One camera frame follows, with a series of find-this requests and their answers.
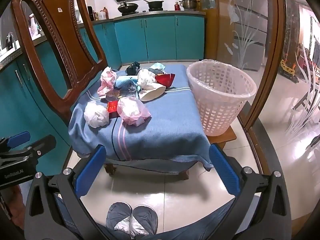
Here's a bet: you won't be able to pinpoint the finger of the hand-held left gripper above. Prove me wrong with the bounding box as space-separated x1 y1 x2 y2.
0 131 31 151
22 134 57 161

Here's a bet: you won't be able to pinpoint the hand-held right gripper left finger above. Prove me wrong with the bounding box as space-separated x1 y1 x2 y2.
24 144 112 240

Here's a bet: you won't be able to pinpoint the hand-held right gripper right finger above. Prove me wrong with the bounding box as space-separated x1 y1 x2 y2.
208 145 293 240

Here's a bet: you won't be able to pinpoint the white plastic bag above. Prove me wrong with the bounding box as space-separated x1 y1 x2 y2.
84 102 110 127

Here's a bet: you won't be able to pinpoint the white plastic waste basket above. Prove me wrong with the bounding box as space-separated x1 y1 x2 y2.
186 59 257 137

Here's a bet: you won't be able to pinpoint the small red box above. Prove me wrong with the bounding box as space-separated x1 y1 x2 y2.
107 101 120 118

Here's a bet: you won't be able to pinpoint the pink plastic bag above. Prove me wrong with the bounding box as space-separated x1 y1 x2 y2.
117 96 152 127

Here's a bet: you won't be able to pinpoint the small dark wrapper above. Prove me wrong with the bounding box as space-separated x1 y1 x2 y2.
105 91 120 102

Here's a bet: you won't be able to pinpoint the clear plastic wrapper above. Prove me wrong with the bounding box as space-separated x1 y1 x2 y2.
117 86 139 98

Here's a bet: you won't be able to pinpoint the pink and white striped bag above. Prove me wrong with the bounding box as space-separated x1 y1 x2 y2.
97 67 117 98

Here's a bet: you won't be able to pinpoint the white paper cup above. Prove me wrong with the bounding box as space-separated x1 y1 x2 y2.
139 84 166 102

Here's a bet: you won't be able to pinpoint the white paper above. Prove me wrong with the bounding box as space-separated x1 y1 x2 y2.
137 69 157 90

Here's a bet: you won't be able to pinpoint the black wrapper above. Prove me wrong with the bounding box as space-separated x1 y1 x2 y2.
126 61 141 75

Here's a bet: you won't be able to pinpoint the small wooden stool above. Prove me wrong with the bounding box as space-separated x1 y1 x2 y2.
207 126 237 144

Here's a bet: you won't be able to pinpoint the person's blue jeans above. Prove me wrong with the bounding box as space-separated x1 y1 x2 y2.
54 195 240 240

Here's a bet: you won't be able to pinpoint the blue striped blanket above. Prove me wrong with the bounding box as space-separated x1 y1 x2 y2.
68 64 214 172

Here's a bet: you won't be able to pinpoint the metal faucet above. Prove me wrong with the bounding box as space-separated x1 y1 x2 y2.
5 32 17 51

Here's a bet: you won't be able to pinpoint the red foil wrapper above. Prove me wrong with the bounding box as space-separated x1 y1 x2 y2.
155 73 176 88

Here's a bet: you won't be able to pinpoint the pink spray bottle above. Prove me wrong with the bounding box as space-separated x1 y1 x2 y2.
29 14 39 37

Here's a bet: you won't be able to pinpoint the carved wooden chair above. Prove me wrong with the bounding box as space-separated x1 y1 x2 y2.
11 0 190 180

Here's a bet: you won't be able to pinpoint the yellow toy excavator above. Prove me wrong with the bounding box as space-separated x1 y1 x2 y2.
280 59 300 83

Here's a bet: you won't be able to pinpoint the light blue face mask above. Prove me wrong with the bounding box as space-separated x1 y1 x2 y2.
149 62 167 74

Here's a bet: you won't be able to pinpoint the wooden framed etched glass door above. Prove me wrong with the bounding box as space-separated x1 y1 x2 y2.
192 0 320 230

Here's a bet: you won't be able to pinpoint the teal kitchen base cabinets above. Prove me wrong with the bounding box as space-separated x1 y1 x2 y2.
0 14 206 178

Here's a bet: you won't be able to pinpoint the black wok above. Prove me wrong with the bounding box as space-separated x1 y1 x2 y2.
117 1 139 14

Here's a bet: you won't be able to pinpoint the stainless steel pot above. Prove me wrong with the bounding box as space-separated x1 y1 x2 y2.
180 0 200 11

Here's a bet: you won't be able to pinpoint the black cooking pot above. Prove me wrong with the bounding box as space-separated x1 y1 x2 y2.
143 0 164 12

